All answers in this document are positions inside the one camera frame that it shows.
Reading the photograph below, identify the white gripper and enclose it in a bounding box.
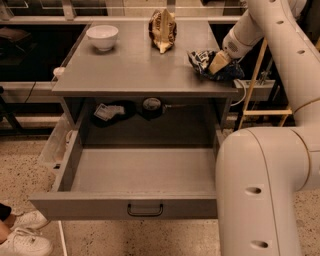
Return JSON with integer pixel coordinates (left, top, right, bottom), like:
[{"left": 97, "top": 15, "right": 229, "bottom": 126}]
[{"left": 208, "top": 28, "right": 262, "bottom": 74}]

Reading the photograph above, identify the blue chip bag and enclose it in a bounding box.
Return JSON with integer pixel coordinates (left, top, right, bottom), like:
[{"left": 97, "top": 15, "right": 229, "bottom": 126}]
[{"left": 187, "top": 50, "right": 245, "bottom": 81}]

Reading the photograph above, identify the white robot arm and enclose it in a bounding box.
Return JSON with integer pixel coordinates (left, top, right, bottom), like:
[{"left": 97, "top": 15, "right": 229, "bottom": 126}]
[{"left": 216, "top": 0, "right": 320, "bottom": 256}]

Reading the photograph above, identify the brown chip bag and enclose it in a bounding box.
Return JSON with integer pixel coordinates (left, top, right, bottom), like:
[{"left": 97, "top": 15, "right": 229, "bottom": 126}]
[{"left": 148, "top": 9, "right": 177, "bottom": 54}]

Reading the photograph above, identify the grey counter cabinet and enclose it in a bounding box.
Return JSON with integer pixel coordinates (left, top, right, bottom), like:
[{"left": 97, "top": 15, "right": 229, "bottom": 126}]
[{"left": 53, "top": 21, "right": 237, "bottom": 148}]

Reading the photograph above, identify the grey open top drawer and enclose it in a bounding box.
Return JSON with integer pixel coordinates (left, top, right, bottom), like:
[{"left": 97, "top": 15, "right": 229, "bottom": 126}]
[{"left": 29, "top": 131, "right": 218, "bottom": 220}]

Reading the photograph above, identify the black tape roll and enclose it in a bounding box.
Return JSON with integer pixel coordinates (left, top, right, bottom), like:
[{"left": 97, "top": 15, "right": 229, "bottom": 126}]
[{"left": 141, "top": 97, "right": 163, "bottom": 120}]

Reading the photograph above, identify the white ceramic bowl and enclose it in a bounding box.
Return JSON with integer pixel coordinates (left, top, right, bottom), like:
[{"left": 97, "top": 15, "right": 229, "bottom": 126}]
[{"left": 86, "top": 25, "right": 119, "bottom": 51}]

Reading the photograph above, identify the black pouch with label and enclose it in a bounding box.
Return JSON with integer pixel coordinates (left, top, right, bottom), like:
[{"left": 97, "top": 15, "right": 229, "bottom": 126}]
[{"left": 90, "top": 100, "right": 136, "bottom": 128}]

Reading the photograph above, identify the white sneaker upper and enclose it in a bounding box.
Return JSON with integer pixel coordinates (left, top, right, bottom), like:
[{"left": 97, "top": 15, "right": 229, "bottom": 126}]
[{"left": 11, "top": 210, "right": 49, "bottom": 230}]

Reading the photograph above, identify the white sneaker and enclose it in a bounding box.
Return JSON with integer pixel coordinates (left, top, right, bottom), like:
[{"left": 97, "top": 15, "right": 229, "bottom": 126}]
[
  {"left": 11, "top": 210, "right": 49, "bottom": 230},
  {"left": 0, "top": 228, "right": 53, "bottom": 256}
]

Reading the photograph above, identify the white sneaker lower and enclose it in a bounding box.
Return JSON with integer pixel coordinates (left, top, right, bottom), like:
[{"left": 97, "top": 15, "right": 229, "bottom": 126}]
[{"left": 0, "top": 228, "right": 53, "bottom": 256}]

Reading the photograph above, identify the white power cable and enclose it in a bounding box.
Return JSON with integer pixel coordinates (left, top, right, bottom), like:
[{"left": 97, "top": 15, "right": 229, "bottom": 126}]
[{"left": 229, "top": 79, "right": 248, "bottom": 108}]

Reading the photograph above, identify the wooden ladder frame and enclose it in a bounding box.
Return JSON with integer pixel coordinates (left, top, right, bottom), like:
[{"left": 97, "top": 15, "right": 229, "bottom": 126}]
[{"left": 235, "top": 39, "right": 292, "bottom": 130}]

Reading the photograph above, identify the black drawer handle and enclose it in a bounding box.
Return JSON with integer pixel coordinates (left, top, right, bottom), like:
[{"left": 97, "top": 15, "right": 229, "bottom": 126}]
[{"left": 127, "top": 204, "right": 163, "bottom": 218}]

